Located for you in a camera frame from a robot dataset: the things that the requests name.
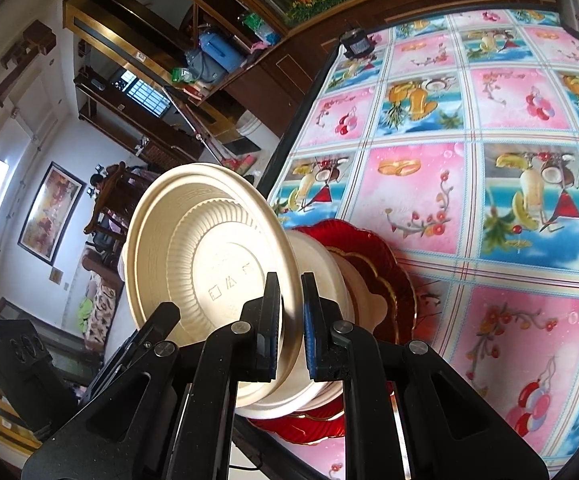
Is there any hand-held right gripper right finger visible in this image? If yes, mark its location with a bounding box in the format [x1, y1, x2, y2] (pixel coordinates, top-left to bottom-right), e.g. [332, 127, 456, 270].
[301, 271, 550, 480]

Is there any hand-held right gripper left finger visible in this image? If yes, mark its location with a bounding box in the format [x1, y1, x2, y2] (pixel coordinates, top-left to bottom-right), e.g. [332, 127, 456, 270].
[22, 271, 282, 480]

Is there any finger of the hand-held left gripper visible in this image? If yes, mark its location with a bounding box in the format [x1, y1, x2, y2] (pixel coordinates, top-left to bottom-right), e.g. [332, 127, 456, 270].
[76, 301, 181, 406]

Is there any white foam bowl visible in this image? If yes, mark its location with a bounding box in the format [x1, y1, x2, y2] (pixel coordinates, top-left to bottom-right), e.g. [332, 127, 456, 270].
[329, 250, 370, 328]

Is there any beige ribbed plastic bowl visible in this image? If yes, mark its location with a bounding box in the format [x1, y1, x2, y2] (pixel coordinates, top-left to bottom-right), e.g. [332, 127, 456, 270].
[123, 162, 304, 403]
[234, 230, 357, 418]

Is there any patterned sofa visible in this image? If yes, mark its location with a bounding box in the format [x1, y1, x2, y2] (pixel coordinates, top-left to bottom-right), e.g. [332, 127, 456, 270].
[80, 245, 126, 353]

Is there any wooden chair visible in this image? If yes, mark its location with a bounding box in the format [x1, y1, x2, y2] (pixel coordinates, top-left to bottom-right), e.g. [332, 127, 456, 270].
[83, 161, 145, 241]

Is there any white bucket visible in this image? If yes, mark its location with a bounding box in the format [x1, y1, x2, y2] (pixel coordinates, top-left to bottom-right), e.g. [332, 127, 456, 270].
[236, 115, 262, 138]

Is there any grey-blue jug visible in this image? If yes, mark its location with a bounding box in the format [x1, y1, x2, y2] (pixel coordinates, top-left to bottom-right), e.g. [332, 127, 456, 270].
[185, 49, 220, 83]

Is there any blue thermos jug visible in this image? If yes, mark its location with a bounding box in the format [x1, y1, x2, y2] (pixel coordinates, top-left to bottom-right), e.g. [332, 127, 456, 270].
[200, 30, 242, 73]

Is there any small black device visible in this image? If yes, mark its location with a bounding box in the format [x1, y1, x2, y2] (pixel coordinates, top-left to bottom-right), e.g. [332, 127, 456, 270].
[339, 27, 376, 58]

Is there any framed wall painting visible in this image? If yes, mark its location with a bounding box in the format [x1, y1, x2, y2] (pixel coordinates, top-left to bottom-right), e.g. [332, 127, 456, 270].
[18, 161, 87, 267]

